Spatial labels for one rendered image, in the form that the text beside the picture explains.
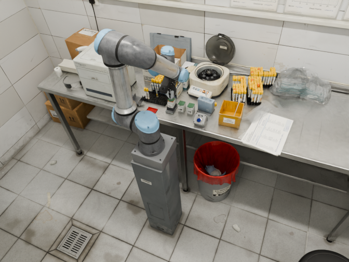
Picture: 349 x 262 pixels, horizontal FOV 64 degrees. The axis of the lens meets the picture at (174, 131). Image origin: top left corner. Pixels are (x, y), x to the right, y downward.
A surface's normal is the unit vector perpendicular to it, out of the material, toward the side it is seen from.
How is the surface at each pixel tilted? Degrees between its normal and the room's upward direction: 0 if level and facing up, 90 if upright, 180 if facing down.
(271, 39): 90
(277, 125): 1
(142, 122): 10
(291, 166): 0
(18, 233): 0
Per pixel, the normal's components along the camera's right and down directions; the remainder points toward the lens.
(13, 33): 0.91, 0.25
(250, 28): -0.40, 0.69
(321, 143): -0.07, -0.68
